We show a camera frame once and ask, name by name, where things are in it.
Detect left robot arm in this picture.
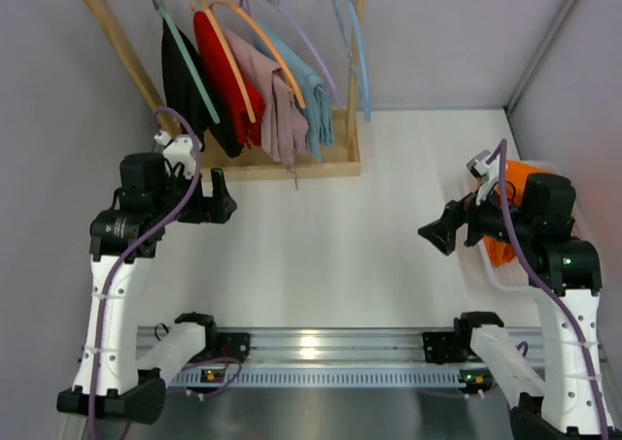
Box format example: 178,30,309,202
56,152,237,431

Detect purple cable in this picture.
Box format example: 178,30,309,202
86,106,203,440
487,139,611,440

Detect orange garment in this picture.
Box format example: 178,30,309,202
483,160,549,267

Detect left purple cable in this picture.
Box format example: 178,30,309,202
86,106,203,440

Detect aluminium mounting rail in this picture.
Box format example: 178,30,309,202
129,326,607,363

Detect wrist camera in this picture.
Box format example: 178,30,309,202
466,150,506,206
154,130,201,180

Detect grey slotted cable duct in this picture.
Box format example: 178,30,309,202
167,364,492,389

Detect peach hanger with red garment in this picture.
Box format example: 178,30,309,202
198,0,257,123

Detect orange hanger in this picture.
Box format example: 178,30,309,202
208,0,307,109

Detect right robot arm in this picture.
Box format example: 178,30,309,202
418,172,621,439

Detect black trousers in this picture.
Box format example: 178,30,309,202
160,20,242,158

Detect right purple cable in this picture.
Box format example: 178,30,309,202
487,139,611,440

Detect lilac purple hanger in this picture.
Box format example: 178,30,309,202
238,0,343,109

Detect light blue trousers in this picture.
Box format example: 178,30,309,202
259,21,335,162

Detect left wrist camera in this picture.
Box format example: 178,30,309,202
154,130,201,180

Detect light blue hanger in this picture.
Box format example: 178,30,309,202
331,0,371,122

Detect white plastic basket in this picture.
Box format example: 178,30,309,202
462,160,594,293

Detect mint green hanger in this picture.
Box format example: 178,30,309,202
152,0,221,123

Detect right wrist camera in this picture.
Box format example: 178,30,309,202
466,150,506,206

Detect mauve pink trousers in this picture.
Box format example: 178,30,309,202
225,29,307,187

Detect red trousers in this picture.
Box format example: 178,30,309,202
193,11,265,148

